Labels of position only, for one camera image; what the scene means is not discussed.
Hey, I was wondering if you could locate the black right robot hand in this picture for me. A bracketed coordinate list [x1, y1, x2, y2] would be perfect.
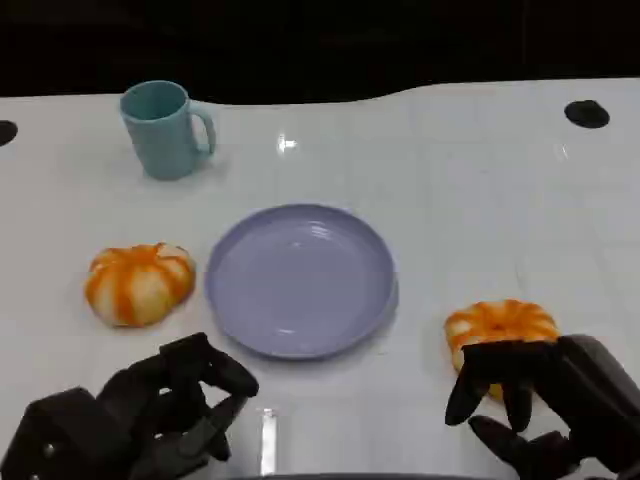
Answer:
[444, 333, 640, 480]

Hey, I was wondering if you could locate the orange white toy bread roll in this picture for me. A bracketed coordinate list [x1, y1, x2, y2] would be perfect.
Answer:
[83, 242, 197, 329]
[443, 298, 561, 401]

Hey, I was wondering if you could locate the pale green mug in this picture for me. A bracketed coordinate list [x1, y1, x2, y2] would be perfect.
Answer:
[118, 79, 218, 182]

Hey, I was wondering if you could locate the lilac plate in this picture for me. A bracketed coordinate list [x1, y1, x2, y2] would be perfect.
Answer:
[203, 203, 400, 362]

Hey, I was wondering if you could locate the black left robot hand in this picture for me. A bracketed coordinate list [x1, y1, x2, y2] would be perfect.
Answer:
[0, 332, 260, 480]

